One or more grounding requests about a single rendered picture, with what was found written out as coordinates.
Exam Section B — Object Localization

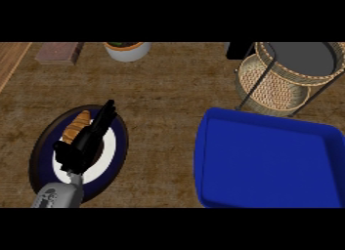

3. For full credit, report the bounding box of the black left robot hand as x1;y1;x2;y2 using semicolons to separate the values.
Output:
52;99;118;176

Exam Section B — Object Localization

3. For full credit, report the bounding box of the dark blue oval plate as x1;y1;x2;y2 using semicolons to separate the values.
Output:
28;104;130;205

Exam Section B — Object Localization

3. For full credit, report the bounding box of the blue rectangular tray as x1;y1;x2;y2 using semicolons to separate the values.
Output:
192;106;345;209

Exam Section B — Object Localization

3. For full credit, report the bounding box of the white plant pot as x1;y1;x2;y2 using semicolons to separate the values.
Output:
102;42;151;63

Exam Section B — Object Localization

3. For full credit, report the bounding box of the black box-shaped object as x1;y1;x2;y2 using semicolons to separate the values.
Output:
225;42;256;61

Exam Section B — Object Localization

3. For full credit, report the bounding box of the reddish-brown rectangular block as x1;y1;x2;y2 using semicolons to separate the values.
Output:
32;42;86;65

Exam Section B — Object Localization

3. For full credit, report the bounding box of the orange-brown croissant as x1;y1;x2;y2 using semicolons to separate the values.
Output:
60;109;92;145

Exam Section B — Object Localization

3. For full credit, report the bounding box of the tiered wicker basket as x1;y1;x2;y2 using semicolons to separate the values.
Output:
232;42;345;117

